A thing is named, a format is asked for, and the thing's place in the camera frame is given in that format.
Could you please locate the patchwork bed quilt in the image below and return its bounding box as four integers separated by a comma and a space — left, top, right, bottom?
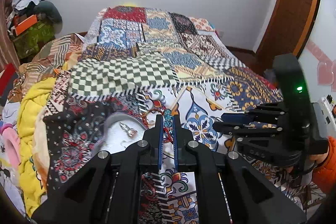
43, 5, 326, 224

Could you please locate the teal beaded bracelet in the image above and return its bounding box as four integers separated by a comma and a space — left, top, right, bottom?
163, 109, 174, 144

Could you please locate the striped brown curtain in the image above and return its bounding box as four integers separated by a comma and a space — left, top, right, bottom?
0, 0, 22, 72

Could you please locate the wooden door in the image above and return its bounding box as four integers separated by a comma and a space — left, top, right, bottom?
256, 0, 320, 75

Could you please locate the silver earring pair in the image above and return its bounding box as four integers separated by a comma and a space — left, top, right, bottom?
119, 122, 138, 138

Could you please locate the striped brown bedsheet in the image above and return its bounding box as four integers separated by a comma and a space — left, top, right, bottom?
7, 34, 83, 103

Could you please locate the white jewelry tray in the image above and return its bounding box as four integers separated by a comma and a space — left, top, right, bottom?
92, 113, 147, 156

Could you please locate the orange box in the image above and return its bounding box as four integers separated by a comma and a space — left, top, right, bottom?
15, 15, 38, 36

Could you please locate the red book box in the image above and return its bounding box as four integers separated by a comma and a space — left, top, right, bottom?
0, 63, 18, 97

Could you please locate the yellow cartoon blanket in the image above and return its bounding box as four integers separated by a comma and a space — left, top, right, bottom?
17, 77, 56, 217

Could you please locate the green patterned storage bag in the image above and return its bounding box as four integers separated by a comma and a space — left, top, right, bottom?
12, 20, 55, 59

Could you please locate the orange sleeved forearm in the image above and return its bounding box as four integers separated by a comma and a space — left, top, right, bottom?
309, 136, 336, 194

